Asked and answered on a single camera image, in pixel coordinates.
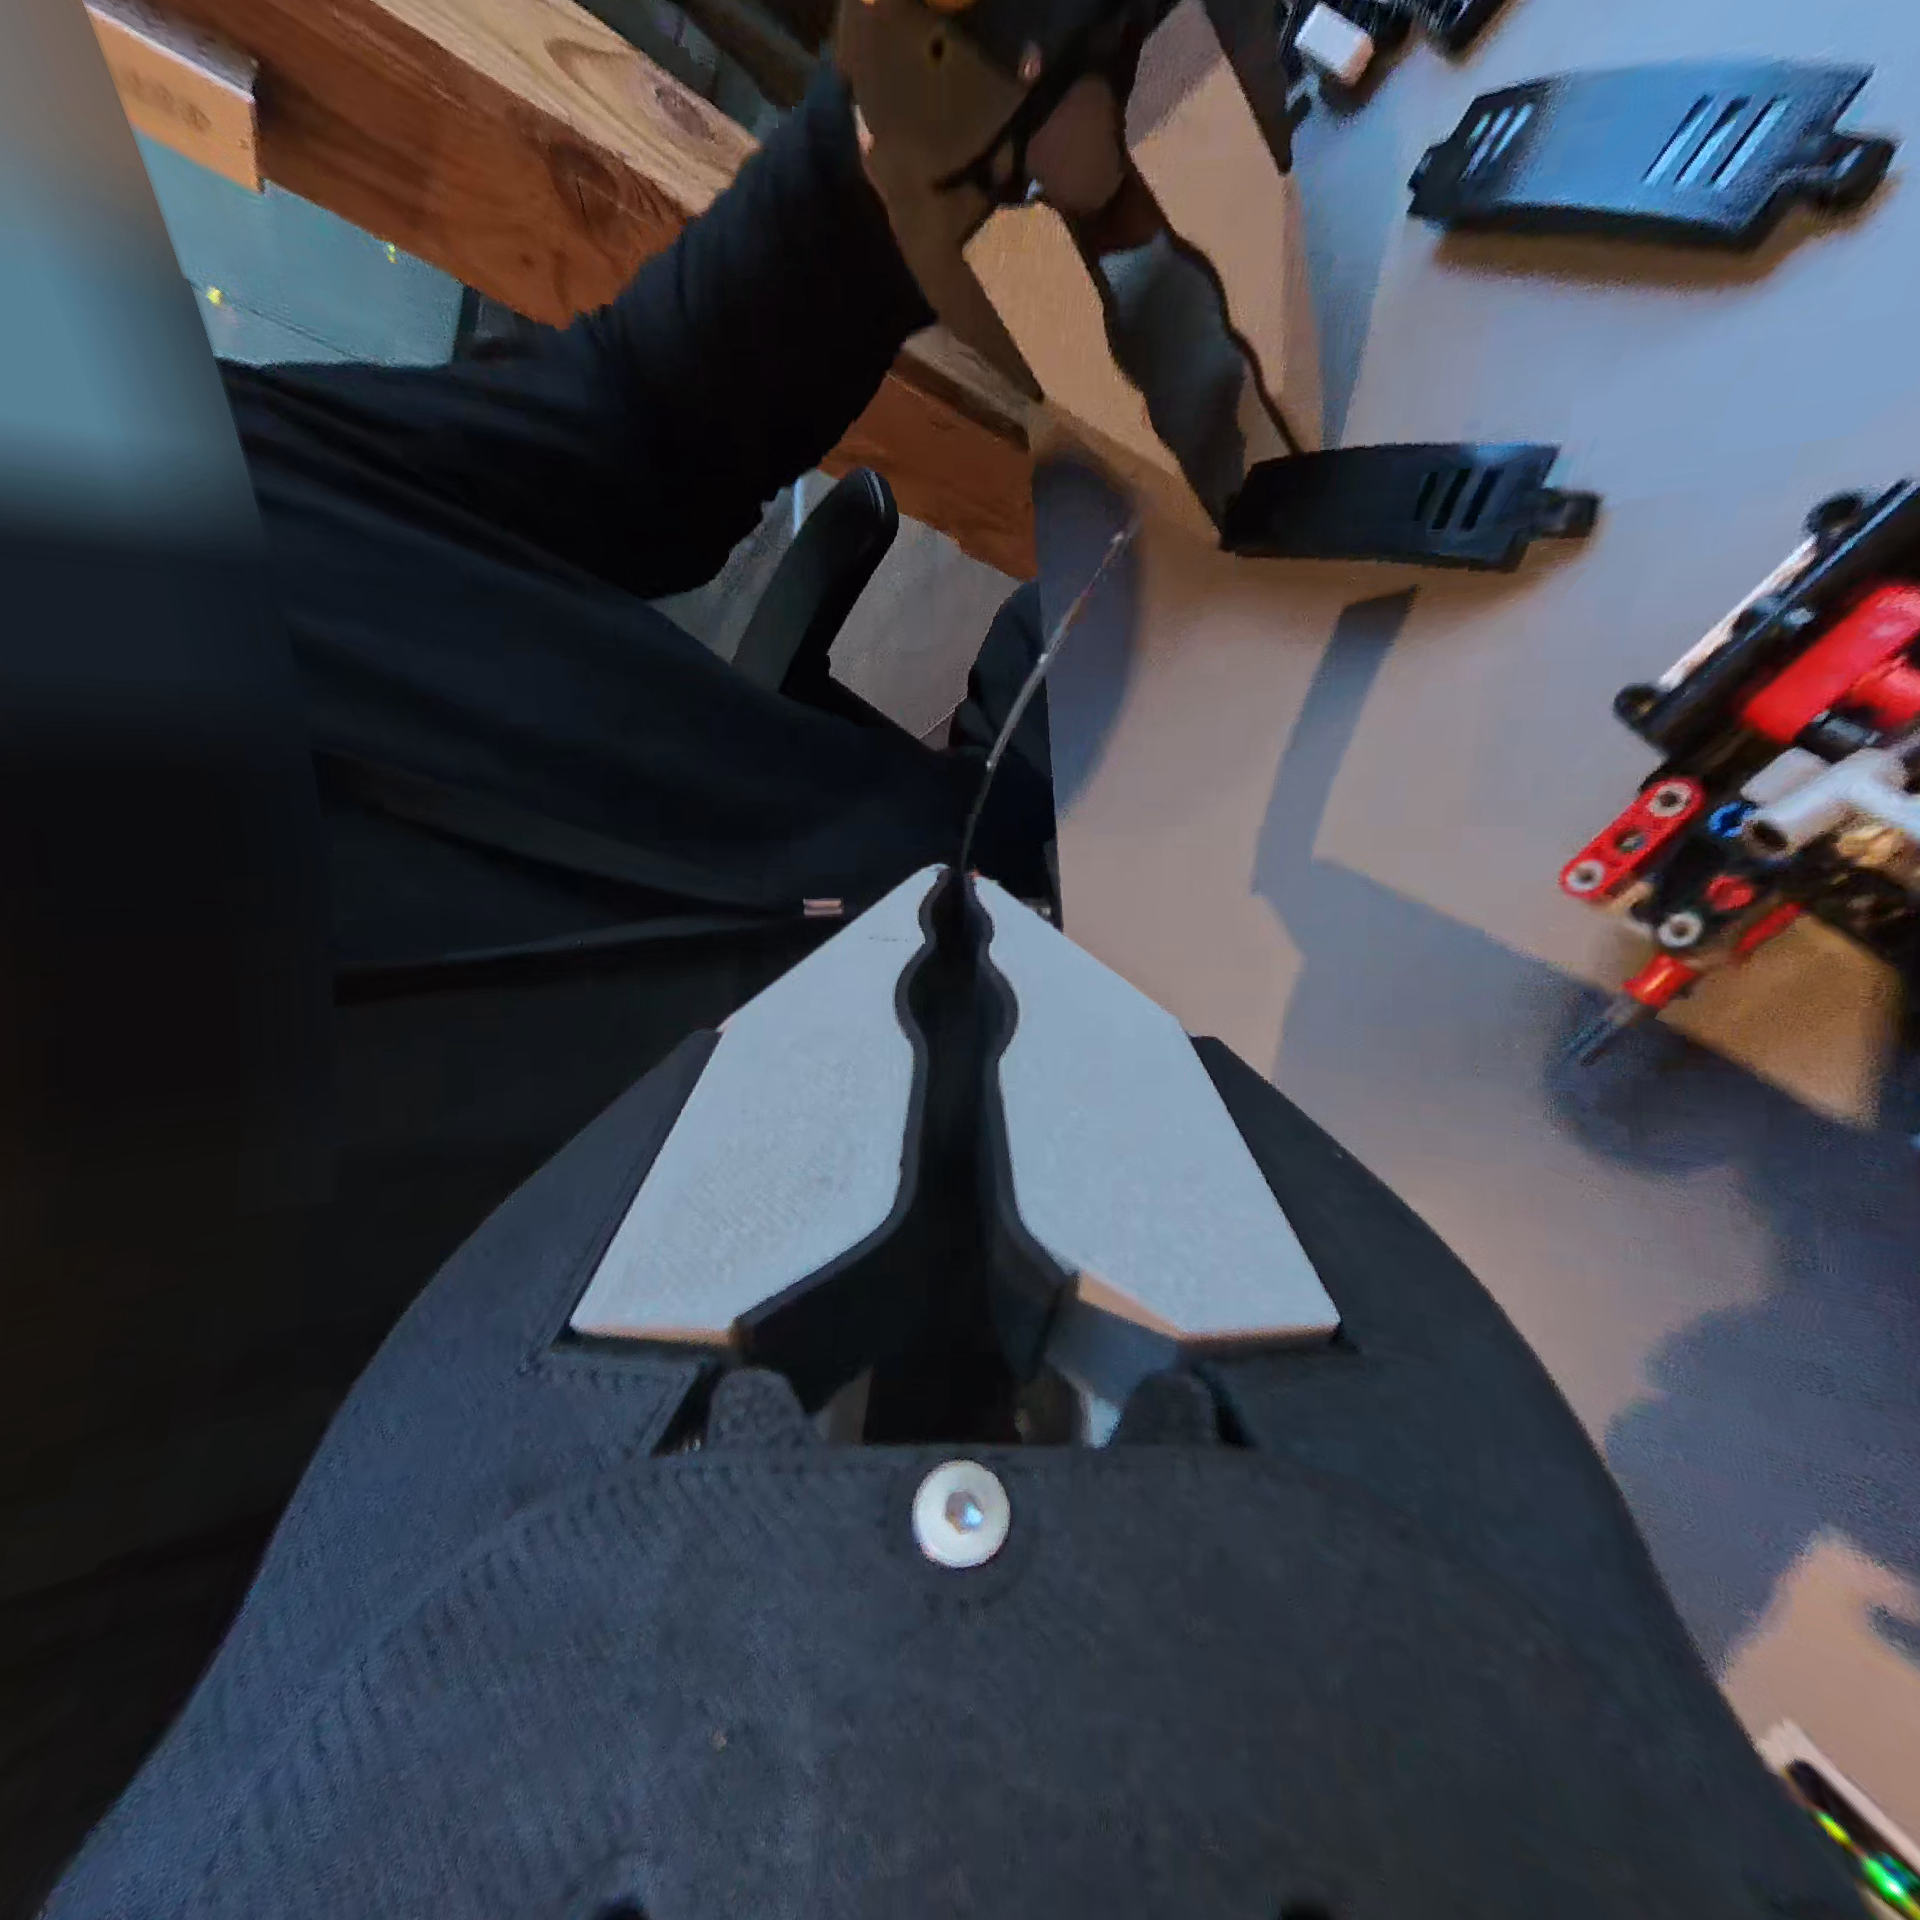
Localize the partly built toy car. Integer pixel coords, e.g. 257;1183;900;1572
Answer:
1557;478;1920;1067

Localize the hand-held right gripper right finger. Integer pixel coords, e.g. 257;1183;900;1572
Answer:
965;872;1344;1444

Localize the holographic sticker sheet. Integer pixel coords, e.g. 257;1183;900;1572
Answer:
1754;1717;1920;1920

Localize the black toy car panel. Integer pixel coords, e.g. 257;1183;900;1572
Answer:
1217;441;1605;575
1408;60;1900;249

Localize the black office chair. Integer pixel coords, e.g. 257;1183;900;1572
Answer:
732;468;903;705

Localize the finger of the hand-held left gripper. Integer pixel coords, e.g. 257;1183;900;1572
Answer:
965;198;1220;537
1128;0;1327;454

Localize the pile of toy building pieces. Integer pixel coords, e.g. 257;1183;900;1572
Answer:
1281;0;1508;84

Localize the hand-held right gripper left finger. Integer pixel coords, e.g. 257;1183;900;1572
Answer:
566;864;953;1355

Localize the person's left hand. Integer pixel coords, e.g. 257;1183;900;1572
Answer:
1030;83;1162;264

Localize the wooden beam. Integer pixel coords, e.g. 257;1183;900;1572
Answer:
81;0;1044;584

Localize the person's left forearm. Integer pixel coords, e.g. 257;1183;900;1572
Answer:
592;65;940;601

